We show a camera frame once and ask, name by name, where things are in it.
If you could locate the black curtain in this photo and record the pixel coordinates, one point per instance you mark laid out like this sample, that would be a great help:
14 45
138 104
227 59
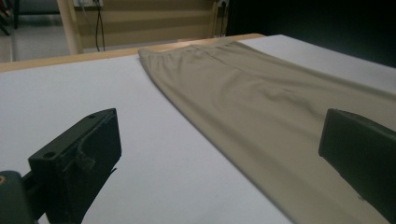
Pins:
311 18

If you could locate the beige pants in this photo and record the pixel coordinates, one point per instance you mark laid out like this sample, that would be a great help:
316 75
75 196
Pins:
249 102

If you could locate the beige post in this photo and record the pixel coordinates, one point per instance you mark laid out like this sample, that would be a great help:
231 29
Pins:
70 28

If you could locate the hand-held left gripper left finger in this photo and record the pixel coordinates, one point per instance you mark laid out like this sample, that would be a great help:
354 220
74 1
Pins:
77 161

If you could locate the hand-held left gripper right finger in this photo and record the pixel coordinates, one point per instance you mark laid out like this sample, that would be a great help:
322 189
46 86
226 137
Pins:
361 152

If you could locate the beige stepped panel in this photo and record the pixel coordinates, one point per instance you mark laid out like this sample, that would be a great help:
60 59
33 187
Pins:
149 21

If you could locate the white power strip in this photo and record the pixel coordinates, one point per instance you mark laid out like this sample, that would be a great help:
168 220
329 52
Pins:
87 2

